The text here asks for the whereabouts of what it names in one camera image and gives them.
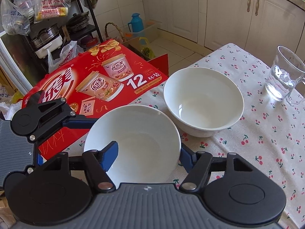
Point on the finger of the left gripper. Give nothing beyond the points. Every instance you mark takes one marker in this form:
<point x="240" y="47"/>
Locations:
<point x="40" y="160"/>
<point x="79" y="122"/>

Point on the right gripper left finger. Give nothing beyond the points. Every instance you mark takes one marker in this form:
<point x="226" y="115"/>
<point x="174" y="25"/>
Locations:
<point x="97" y="163"/>

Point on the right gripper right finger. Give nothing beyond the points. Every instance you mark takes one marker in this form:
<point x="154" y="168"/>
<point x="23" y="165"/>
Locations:
<point x="197" y="165"/>

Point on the plain white bowl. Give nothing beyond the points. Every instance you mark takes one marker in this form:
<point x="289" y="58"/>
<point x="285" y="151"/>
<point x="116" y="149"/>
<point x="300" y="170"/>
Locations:
<point x="148" y="143"/>

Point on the white bowl floral outside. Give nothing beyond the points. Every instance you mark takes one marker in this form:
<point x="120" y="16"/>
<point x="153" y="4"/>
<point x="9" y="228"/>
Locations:
<point x="202" y="101"/>

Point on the white kitchen cabinets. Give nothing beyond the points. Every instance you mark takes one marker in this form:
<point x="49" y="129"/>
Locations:
<point x="257" y="26"/>

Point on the red milk tea box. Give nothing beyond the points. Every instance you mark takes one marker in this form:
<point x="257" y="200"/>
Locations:
<point x="99" y="80"/>

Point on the cherry print tablecloth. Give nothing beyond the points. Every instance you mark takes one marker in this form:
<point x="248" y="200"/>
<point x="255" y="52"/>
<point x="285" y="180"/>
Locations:
<point x="270" y="134"/>

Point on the black storage rack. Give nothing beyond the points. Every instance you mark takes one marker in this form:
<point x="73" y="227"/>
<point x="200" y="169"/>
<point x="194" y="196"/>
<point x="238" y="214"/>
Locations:
<point x="76" y="8"/>

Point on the wicker basket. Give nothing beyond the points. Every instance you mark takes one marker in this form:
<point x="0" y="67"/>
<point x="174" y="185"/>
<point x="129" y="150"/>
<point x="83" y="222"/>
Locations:
<point x="113" y="31"/>

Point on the teal thermos jug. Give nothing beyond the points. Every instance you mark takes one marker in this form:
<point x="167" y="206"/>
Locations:
<point x="136" y="28"/>

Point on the glass mug with water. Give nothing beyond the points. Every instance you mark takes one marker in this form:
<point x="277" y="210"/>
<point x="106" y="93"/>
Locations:
<point x="286" y="73"/>

